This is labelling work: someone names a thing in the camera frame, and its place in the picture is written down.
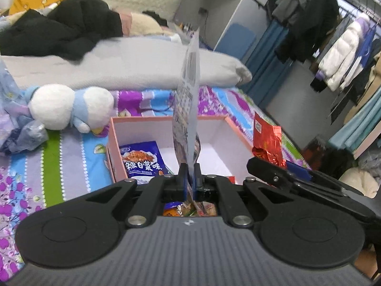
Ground beige pillow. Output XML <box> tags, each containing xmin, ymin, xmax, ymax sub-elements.
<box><xmin>119</xmin><ymin>12</ymin><xmax>167</xmax><ymax>36</ymax></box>

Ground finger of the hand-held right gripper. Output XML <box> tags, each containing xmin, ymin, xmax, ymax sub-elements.
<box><xmin>286</xmin><ymin>161</ymin><xmax>364</xmax><ymax>196</ymax></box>
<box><xmin>247</xmin><ymin>157</ymin><xmax>340</xmax><ymax>199</ymax></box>

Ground pale blue plastic bag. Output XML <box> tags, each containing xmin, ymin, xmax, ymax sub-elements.
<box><xmin>0</xmin><ymin>58</ymin><xmax>50</xmax><ymax>155</ymax></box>

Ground white shrimp snack packet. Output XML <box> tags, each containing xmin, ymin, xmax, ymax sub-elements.
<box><xmin>173</xmin><ymin>28</ymin><xmax>201</xmax><ymax>203</ymax></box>

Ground pile of small snack packets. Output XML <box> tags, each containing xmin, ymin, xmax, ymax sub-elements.
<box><xmin>163</xmin><ymin>201</ymin><xmax>219</xmax><ymax>217</ymax></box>

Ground grey hanging jacket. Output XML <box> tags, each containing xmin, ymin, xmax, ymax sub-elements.
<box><xmin>272</xmin><ymin>0</ymin><xmax>316</xmax><ymax>27</ymax></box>

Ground white puffer jacket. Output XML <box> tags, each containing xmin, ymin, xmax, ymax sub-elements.
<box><xmin>310</xmin><ymin>12</ymin><xmax>372</xmax><ymax>91</ymax></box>

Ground black jacket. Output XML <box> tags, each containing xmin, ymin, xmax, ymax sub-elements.
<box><xmin>0</xmin><ymin>0</ymin><xmax>124</xmax><ymax>63</ymax></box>

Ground black cable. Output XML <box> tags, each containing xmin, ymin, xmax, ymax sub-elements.
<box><xmin>146</xmin><ymin>92</ymin><xmax>176</xmax><ymax>115</ymax></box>

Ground grey duvet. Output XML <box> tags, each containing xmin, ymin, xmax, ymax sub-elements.
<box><xmin>0</xmin><ymin>37</ymin><xmax>253</xmax><ymax>91</ymax></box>

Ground blue board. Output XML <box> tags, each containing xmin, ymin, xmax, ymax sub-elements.
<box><xmin>214</xmin><ymin>22</ymin><xmax>256</xmax><ymax>61</ymax></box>

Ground teal hanging garments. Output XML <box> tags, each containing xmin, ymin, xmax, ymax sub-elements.
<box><xmin>327</xmin><ymin>86</ymin><xmax>381</xmax><ymax>158</ymax></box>

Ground dark bag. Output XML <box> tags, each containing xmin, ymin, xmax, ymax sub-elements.
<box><xmin>304</xmin><ymin>135</ymin><xmax>352</xmax><ymax>179</ymax></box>

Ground pink cardboard box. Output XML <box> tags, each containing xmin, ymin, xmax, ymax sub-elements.
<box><xmin>106</xmin><ymin>116</ymin><xmax>256</xmax><ymax>185</ymax></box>

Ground grey wardrobe cabinet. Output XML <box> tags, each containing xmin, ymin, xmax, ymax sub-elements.
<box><xmin>174</xmin><ymin>0</ymin><xmax>282</xmax><ymax>51</ymax></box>

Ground black hanging coat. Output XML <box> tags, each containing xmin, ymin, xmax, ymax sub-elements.
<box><xmin>274</xmin><ymin>0</ymin><xmax>340</xmax><ymax>63</ymax></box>

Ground red foil packet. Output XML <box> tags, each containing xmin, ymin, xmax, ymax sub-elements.
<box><xmin>252</xmin><ymin>111</ymin><xmax>287</xmax><ymax>167</ymax></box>

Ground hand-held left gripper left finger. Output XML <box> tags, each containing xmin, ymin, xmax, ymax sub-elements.
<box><xmin>80</xmin><ymin>164</ymin><xmax>189</xmax><ymax>228</ymax></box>

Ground white and blue plush toy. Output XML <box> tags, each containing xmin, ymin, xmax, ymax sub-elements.
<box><xmin>25</xmin><ymin>84</ymin><xmax>115</xmax><ymax>134</ymax></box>

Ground beige hanging coat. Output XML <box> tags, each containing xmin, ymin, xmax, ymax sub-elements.
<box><xmin>344</xmin><ymin>51</ymin><xmax>381</xmax><ymax>120</ymax></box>

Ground blue snack packet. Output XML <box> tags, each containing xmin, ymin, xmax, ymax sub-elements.
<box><xmin>119</xmin><ymin>141</ymin><xmax>169</xmax><ymax>185</ymax></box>

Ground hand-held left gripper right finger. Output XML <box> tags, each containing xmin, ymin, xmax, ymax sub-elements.
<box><xmin>190</xmin><ymin>163</ymin><xmax>298</xmax><ymax>228</ymax></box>

